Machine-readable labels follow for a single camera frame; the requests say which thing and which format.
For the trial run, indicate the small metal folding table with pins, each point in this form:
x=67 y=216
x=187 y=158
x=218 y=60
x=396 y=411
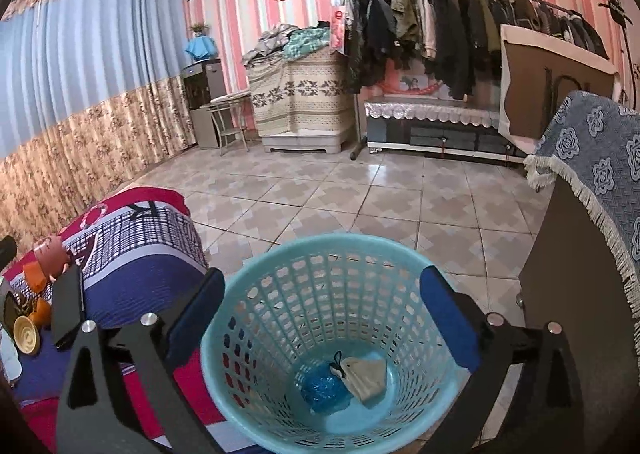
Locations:
x=227 y=98

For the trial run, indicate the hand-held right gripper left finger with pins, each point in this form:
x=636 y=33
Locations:
x=195 y=321

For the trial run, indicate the small potted plant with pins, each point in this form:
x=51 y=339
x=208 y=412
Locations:
x=199 y=29

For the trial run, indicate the small round yellow dish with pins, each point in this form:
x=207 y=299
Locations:
x=26 y=334

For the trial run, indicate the metal clothes rack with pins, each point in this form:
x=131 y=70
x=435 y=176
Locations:
x=356 y=153

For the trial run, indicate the pink wall poster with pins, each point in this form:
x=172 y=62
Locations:
x=412 y=82

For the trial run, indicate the blue and floral curtain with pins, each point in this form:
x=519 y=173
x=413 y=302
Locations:
x=75 y=59

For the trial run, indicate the pile of folded clothes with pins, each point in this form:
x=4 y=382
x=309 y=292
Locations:
x=300 y=42

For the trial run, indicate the black smartphone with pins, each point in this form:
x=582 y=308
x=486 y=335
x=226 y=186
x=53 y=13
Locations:
x=67 y=306

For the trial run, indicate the blue floral fringed cloth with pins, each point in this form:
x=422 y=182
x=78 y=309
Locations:
x=590 y=144

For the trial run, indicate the blue cloth bottle cover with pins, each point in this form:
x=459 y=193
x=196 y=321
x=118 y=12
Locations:
x=201 y=49

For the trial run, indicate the black low cabinet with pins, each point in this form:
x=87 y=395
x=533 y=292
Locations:
x=450 y=139

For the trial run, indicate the brown board with white frame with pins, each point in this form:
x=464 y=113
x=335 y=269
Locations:
x=530 y=84

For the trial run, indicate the white lace cloth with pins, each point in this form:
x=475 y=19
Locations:
x=425 y=112

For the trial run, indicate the small orange fruit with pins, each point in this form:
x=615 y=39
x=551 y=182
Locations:
x=41 y=314

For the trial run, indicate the pink hanging bag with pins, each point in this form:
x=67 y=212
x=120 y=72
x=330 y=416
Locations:
x=339 y=29

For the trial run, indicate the white crumpled paper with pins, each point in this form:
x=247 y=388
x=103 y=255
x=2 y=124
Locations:
x=7 y=354

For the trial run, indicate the light blue plastic basket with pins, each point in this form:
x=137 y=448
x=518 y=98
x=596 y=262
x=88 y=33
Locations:
x=280 y=324

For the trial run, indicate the black wall sticker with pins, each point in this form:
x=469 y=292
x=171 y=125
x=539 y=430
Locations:
x=616 y=9

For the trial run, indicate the small grey box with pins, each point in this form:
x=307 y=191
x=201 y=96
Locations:
x=7 y=306

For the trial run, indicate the beige leaf-patterned cloth cover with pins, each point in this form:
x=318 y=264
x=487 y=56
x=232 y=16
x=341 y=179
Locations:
x=300 y=89

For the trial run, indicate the dark brown cabinet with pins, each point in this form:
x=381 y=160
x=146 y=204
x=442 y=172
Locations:
x=565 y=259

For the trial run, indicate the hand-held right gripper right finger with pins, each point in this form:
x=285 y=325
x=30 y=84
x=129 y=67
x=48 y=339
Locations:
x=450 y=321

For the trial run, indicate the red and blue printed blanket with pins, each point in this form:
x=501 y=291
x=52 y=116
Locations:
x=145 y=254

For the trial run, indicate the dried leafy scrap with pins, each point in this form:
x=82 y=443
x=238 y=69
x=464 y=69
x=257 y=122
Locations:
x=24 y=306

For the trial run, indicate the row of dark hanging clothes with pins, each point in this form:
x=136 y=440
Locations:
x=450 y=34

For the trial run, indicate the blue plastic bag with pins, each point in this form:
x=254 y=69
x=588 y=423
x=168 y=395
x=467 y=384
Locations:
x=322 y=391

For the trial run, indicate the grey water dispenser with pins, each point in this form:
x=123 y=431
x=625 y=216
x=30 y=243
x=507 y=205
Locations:
x=202 y=84

